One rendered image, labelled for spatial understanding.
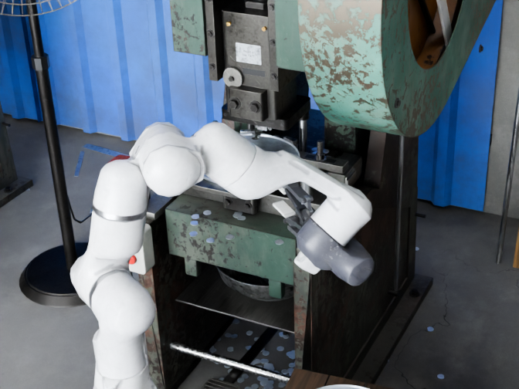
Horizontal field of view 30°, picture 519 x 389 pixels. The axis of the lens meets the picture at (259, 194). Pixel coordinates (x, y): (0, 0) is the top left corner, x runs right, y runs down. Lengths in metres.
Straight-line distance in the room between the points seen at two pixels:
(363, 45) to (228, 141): 0.33
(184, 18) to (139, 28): 1.70
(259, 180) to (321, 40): 0.32
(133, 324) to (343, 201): 0.51
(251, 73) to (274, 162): 0.56
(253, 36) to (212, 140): 0.60
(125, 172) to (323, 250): 0.45
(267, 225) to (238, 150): 0.63
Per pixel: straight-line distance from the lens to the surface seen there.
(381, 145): 2.80
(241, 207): 2.58
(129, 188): 1.94
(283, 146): 2.63
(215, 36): 2.48
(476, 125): 3.70
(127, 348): 2.11
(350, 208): 2.06
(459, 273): 3.52
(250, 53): 2.48
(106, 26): 4.29
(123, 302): 1.99
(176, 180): 1.87
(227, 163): 1.93
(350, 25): 1.97
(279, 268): 2.55
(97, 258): 2.03
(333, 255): 2.07
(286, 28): 2.36
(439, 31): 2.55
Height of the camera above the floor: 1.98
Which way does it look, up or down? 30 degrees down
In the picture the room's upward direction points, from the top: 2 degrees counter-clockwise
